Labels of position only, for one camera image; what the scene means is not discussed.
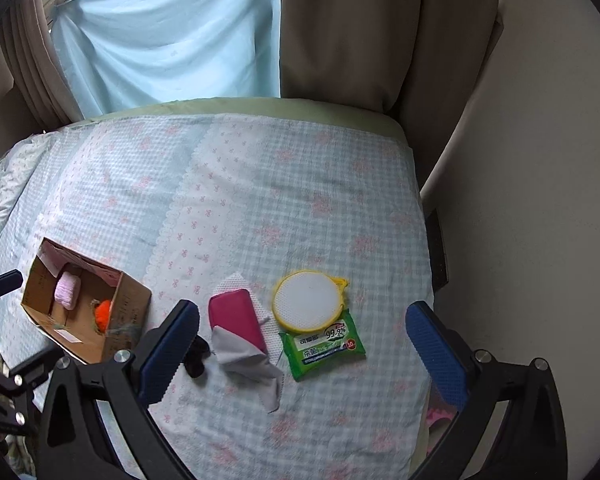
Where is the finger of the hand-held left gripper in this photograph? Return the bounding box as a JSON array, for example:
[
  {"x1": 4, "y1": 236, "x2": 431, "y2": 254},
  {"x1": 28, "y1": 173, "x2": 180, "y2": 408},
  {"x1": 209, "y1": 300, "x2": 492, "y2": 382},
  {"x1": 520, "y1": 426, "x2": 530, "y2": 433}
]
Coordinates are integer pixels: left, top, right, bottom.
[
  {"x1": 0, "y1": 269, "x2": 24, "y2": 317},
  {"x1": 7, "y1": 352, "x2": 66, "y2": 392}
]

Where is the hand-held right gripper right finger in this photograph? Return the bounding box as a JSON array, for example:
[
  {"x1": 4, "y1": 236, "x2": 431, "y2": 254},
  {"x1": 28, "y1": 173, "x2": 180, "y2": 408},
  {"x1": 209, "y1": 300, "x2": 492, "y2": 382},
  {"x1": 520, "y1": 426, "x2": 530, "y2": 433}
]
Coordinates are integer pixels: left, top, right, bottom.
[{"x1": 405, "y1": 301, "x2": 569, "y2": 480}]

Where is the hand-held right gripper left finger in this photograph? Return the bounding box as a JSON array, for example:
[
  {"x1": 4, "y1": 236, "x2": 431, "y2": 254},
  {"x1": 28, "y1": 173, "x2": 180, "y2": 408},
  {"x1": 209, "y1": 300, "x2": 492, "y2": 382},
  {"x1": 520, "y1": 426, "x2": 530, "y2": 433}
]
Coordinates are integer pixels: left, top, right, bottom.
[{"x1": 37, "y1": 299, "x2": 201, "y2": 480}]

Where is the small black object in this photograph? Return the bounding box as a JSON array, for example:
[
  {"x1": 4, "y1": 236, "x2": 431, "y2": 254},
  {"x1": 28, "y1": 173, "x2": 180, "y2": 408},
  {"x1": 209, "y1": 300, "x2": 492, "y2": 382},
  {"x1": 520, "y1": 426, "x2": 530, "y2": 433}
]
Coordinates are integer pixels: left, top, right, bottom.
[{"x1": 182, "y1": 335, "x2": 212, "y2": 380}]

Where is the brown cardboard box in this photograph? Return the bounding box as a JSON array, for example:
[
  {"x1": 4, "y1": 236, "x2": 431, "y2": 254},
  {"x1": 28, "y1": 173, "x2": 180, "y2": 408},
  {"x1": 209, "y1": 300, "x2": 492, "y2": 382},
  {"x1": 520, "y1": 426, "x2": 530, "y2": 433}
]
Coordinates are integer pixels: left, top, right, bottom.
[{"x1": 21, "y1": 237, "x2": 153, "y2": 365}]

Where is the grey cloth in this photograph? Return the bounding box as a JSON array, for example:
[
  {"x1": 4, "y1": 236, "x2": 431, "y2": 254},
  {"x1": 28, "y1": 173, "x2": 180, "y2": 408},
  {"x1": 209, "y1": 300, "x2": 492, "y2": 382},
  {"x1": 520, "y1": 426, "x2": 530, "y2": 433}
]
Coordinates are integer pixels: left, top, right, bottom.
[{"x1": 211, "y1": 325, "x2": 285, "y2": 413}]

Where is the magenta pouch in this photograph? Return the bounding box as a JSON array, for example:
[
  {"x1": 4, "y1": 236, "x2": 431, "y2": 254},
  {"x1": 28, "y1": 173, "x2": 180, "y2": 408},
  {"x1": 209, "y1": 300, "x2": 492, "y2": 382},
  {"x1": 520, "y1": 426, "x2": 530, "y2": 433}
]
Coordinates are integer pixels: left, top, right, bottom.
[{"x1": 208, "y1": 287, "x2": 268, "y2": 356}]

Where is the green wet wipes packet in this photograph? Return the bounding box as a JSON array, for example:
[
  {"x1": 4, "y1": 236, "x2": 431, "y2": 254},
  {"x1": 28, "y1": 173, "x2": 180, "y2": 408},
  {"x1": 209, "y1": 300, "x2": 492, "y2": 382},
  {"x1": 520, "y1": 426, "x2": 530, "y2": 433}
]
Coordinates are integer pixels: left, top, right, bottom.
[{"x1": 278, "y1": 308, "x2": 367, "y2": 382}]

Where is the round yellow-rimmed white pad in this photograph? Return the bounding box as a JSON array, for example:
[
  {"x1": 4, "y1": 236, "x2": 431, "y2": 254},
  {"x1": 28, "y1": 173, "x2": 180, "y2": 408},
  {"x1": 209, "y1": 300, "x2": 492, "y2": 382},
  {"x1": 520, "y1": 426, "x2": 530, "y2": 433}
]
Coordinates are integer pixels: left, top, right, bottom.
[{"x1": 271, "y1": 270, "x2": 350, "y2": 331}]

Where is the pink floor item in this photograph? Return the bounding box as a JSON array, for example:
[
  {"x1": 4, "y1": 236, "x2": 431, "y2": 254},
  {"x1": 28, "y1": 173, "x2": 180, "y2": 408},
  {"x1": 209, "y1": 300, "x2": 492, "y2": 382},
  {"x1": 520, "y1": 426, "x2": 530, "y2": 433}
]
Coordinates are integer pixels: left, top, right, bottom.
[{"x1": 425, "y1": 405, "x2": 457, "y2": 433}]

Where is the pink rolled towel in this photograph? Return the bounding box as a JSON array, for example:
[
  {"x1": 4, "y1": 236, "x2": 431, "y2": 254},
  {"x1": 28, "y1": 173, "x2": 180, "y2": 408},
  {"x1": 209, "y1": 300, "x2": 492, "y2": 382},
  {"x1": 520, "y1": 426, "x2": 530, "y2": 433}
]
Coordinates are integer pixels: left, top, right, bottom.
[{"x1": 54, "y1": 271, "x2": 83, "y2": 311}]

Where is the orange pom-pom ball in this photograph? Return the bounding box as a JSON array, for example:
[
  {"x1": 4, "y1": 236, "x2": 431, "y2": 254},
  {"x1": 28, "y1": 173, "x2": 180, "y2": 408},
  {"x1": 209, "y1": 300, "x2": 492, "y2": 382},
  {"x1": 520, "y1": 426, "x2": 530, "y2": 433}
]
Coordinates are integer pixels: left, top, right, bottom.
[{"x1": 92, "y1": 299, "x2": 115, "y2": 333}]

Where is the beige headboard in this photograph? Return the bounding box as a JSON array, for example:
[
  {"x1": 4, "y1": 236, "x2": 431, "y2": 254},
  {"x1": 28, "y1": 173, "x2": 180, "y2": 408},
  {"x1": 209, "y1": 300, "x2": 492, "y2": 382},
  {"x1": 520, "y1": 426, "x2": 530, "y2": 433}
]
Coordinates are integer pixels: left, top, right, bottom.
[{"x1": 0, "y1": 80, "x2": 48, "y2": 166}]

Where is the checked floral blanket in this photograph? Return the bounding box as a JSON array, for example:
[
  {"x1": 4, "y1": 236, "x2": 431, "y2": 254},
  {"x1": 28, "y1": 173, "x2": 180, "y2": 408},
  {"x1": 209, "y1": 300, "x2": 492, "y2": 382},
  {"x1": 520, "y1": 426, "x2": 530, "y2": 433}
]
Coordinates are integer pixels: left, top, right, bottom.
[{"x1": 0, "y1": 110, "x2": 436, "y2": 480}]

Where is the pleated beige curtain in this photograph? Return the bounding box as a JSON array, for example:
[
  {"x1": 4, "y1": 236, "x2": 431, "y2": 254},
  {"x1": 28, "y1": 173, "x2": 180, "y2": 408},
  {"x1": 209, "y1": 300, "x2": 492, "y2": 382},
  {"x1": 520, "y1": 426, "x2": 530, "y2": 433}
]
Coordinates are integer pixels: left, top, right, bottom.
[{"x1": 0, "y1": 0, "x2": 81, "y2": 128}]

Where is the pale green bed sheet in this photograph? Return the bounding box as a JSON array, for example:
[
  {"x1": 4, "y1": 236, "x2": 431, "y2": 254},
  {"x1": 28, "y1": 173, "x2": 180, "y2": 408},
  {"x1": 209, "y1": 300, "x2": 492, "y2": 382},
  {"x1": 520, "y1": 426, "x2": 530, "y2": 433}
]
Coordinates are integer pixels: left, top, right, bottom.
[{"x1": 87, "y1": 96, "x2": 406, "y2": 142}]

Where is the light blue hanging cloth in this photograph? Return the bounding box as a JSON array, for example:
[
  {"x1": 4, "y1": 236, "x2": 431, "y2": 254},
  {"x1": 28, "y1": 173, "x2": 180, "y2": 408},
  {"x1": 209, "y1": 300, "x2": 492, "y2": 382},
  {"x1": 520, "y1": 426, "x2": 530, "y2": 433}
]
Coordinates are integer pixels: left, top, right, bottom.
[{"x1": 50, "y1": 0, "x2": 283, "y2": 117}]

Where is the wide beige curtain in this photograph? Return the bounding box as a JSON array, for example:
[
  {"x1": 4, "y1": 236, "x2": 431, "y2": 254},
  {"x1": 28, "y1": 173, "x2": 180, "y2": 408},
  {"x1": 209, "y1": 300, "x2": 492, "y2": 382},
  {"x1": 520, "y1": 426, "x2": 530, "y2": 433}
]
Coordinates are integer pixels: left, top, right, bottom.
[{"x1": 279, "y1": 0, "x2": 506, "y2": 113}]

